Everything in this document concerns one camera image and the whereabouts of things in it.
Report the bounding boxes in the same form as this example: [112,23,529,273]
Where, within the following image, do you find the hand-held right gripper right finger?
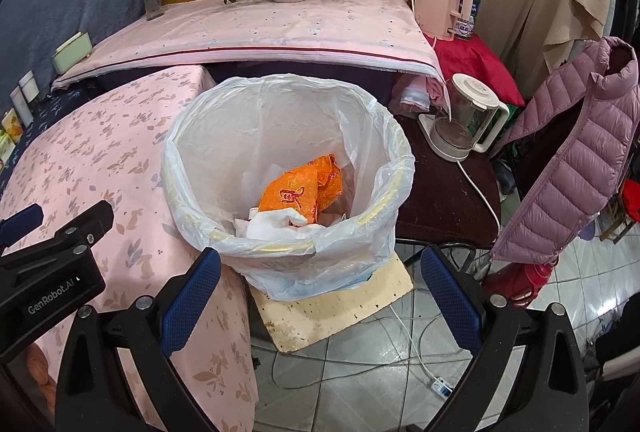
[420,245,588,432]

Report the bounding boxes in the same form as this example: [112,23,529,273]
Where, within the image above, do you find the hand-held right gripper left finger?
[54,247,223,432]

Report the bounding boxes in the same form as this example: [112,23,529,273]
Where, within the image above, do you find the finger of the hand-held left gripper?
[0,203,45,249]
[0,199,115,274]

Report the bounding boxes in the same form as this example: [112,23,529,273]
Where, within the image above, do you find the white tissue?
[235,207,326,241]

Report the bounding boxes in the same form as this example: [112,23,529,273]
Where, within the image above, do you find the orange wrapper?
[258,153,344,226]

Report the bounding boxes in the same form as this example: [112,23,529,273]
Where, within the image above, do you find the trash bin with white liner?
[162,73,416,302]

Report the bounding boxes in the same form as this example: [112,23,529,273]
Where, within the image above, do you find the dark red object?
[482,262,554,309]

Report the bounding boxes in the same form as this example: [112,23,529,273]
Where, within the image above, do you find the white power strip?
[425,376,456,399]

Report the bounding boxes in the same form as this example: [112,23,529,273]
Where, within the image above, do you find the printed tin can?
[2,109,25,143]

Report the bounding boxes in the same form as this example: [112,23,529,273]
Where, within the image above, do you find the dark brown side table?
[392,112,502,249]

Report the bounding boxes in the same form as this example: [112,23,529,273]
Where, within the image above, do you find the slim white bottle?
[11,87,34,126]

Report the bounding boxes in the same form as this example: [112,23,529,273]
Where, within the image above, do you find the navy floral cloth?
[0,85,72,174]

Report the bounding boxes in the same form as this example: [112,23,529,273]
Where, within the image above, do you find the cream foam board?
[250,252,415,354]

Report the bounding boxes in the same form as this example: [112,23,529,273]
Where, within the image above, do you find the short white jar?
[20,70,40,102]

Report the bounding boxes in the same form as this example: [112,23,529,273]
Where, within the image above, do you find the pale green tissue box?
[51,31,94,74]

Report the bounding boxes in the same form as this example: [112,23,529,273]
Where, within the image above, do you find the glass electric kettle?
[417,73,511,162]

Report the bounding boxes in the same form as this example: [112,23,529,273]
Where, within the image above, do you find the purple down jacket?
[489,36,640,266]

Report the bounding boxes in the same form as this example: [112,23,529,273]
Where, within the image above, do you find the red cloth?
[430,32,526,108]

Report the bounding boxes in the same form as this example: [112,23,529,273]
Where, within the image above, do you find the pink blanket with red stripe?
[51,0,451,118]

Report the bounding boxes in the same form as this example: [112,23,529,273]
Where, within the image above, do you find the white floor cable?
[389,296,437,384]

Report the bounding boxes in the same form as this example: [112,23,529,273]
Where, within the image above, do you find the white kettle cable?
[456,158,502,239]

